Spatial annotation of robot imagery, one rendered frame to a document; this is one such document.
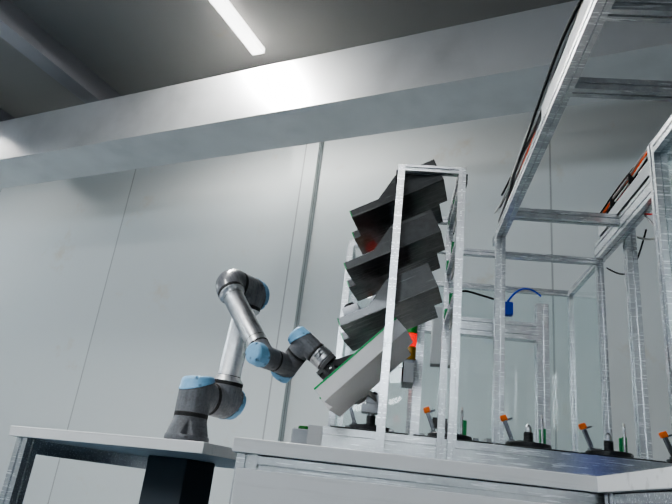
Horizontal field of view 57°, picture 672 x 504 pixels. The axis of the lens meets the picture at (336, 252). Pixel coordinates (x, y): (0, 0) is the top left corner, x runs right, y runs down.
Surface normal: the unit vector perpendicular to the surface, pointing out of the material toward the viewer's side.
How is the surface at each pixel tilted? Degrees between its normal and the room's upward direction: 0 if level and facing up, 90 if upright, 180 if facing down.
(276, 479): 90
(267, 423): 90
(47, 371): 90
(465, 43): 90
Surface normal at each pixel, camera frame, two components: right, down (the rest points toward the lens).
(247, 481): -0.07, -0.38
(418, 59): -0.40, -0.38
